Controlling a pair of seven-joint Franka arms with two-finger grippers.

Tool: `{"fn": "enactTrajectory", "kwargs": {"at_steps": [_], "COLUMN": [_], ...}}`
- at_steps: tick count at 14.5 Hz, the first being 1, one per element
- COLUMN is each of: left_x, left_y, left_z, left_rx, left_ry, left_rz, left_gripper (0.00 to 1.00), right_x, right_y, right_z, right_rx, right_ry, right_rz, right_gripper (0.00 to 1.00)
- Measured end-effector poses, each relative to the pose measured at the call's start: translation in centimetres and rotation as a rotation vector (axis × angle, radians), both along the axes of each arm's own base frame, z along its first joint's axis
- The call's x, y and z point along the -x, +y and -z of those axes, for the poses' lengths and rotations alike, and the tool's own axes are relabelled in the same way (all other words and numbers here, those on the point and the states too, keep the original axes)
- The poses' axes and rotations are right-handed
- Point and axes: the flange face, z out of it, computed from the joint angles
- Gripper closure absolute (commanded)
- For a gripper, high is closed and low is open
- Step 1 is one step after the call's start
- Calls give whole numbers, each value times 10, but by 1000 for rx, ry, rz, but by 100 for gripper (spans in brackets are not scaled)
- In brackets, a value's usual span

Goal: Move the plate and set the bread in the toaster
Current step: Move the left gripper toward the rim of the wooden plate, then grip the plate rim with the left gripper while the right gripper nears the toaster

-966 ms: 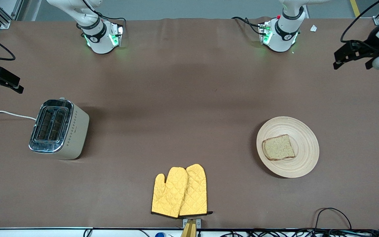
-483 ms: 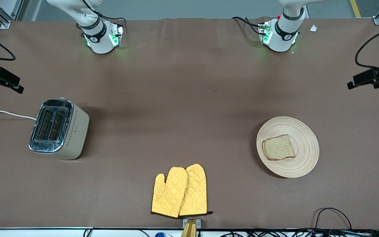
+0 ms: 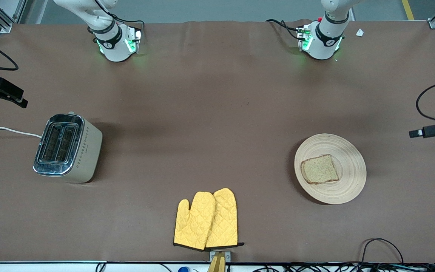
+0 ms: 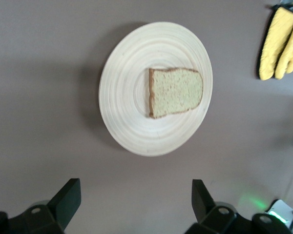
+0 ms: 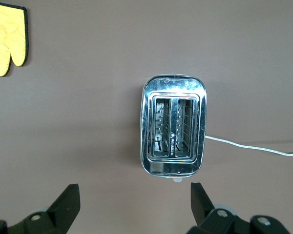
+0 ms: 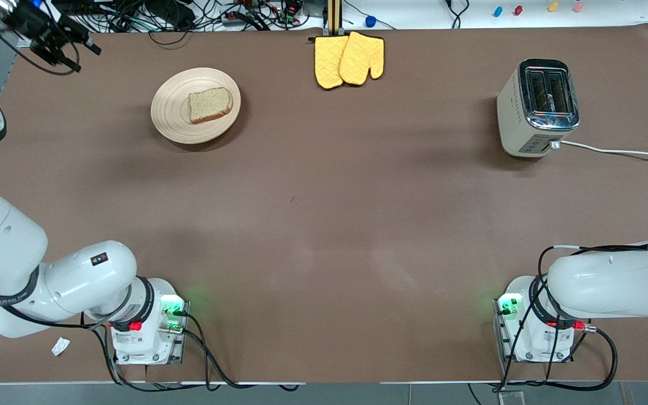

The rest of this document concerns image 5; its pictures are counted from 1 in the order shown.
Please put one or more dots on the silver two-slot toaster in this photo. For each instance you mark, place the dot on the silver two-slot toaster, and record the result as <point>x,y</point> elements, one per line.
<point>173,85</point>

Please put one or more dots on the yellow oven mitt with thumb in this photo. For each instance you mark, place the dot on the yellow oven mitt with thumb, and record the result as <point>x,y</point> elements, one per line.
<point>5,36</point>

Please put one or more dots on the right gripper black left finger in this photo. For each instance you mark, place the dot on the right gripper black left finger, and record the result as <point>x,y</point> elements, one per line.
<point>63,209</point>

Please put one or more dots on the brown table cover sheet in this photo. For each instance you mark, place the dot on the brown table cover sheet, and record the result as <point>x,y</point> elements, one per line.
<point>88,122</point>

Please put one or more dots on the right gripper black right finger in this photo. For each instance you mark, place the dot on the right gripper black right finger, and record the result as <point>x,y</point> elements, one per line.
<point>205,212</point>

